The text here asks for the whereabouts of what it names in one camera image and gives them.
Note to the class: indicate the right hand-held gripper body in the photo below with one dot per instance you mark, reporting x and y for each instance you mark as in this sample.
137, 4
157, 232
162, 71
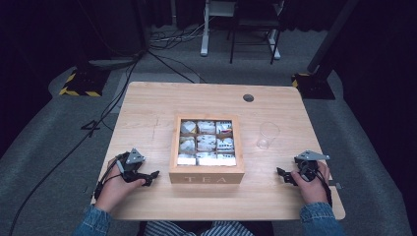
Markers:
308, 156

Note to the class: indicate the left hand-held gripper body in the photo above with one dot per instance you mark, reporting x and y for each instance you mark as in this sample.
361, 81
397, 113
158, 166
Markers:
135, 158

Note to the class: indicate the person's right hand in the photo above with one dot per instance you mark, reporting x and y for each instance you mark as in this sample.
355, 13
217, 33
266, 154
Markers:
313, 191

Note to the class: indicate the person's left hand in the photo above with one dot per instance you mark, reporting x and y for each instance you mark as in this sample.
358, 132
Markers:
113, 190

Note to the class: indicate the clear glass cup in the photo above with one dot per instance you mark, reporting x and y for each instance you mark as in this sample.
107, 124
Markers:
267, 136

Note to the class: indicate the wooden tea box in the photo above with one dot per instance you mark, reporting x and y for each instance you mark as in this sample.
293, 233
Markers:
206, 175

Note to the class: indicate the pile of white tea bags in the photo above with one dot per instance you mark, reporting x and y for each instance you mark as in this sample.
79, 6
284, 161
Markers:
206, 142

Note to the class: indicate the person's striped clothing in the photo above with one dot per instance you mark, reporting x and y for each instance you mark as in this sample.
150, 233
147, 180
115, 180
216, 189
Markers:
196, 229

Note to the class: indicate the black striped-tape stand base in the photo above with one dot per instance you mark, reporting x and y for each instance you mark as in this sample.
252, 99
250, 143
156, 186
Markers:
83, 83
313, 87

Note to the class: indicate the black slanted stand pole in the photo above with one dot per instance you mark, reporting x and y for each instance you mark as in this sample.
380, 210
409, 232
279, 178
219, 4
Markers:
331, 36

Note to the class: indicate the black chair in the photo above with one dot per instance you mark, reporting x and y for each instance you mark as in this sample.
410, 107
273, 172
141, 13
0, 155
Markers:
252, 23

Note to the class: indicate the small grey table bracket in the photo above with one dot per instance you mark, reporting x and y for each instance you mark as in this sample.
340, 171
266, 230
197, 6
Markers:
336, 185

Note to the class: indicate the white desk frame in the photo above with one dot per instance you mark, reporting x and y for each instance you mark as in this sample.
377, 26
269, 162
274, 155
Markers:
206, 39

